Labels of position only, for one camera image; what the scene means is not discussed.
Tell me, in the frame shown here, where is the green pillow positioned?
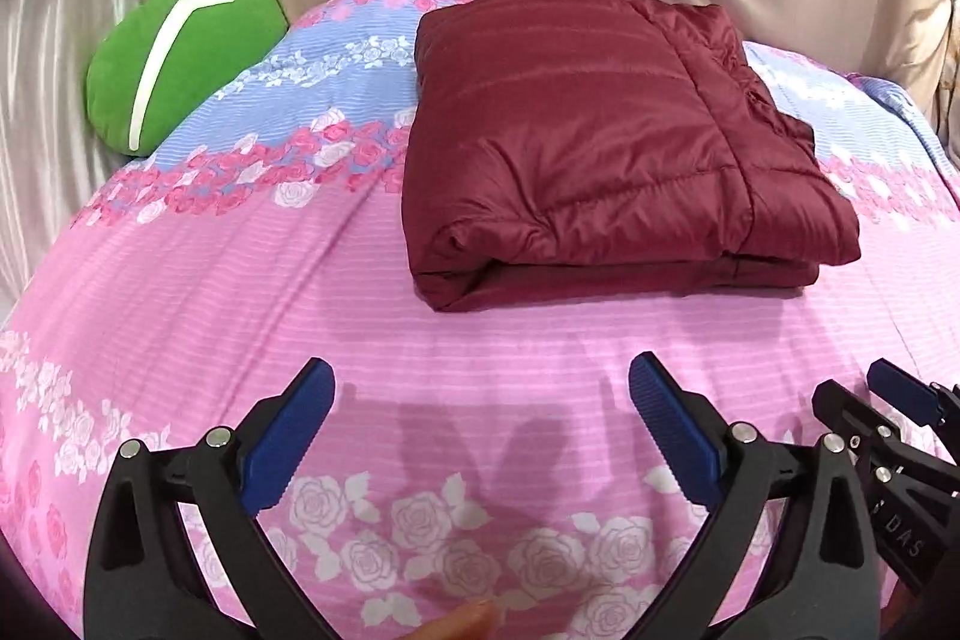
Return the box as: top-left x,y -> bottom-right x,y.
85,0 -> 290,160

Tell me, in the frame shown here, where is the person's left hand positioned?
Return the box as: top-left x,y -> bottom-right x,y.
416,599 -> 502,640

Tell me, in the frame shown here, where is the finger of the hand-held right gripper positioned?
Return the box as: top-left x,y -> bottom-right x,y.
866,361 -> 960,438
814,379 -> 910,462

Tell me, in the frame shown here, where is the pink floral bedsheet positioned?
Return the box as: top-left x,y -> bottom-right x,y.
0,0 -> 960,640

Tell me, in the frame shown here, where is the maroon puffer jacket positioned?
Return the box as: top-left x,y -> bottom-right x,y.
401,0 -> 862,313

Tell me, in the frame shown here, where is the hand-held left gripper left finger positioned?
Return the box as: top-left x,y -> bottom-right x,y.
81,356 -> 337,640

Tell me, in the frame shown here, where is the silver satin curtain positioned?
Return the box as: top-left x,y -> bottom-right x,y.
0,0 -> 151,326

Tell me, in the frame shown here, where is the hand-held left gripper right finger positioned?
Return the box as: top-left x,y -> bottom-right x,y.
628,353 -> 882,640

